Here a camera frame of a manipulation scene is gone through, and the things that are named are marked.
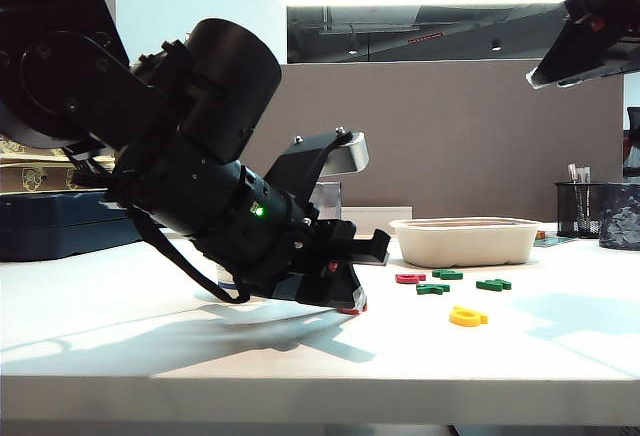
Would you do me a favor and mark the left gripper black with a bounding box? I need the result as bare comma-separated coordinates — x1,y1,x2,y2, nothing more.
269,215,391,315

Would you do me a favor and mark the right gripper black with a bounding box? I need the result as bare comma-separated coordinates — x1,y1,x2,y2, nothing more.
525,0,640,90

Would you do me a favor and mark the yellow plastic letter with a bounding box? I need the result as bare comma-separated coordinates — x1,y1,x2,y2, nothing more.
448,305,489,328

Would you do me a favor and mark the teal magnetic letter pack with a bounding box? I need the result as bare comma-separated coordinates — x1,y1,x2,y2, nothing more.
533,234,576,249

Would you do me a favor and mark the black office chair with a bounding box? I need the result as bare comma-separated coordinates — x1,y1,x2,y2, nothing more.
625,105,640,177

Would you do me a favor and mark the clear plastic container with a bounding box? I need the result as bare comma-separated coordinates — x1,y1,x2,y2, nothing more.
309,180,344,222

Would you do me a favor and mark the black mesh pen holder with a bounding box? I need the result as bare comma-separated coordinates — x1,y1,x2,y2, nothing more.
554,181,604,240

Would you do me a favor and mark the brown desk divider panel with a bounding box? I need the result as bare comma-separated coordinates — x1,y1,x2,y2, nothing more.
239,59,625,225

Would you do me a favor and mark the beige paper pulp tray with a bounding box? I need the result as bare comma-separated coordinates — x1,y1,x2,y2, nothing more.
388,215,544,268

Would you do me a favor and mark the dark blue plastic case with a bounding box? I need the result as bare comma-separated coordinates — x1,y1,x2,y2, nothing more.
0,189,152,263

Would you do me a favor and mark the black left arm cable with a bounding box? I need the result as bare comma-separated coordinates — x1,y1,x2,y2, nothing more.
124,200,251,306

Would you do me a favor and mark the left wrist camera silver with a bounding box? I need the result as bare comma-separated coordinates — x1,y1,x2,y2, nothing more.
263,127,371,192

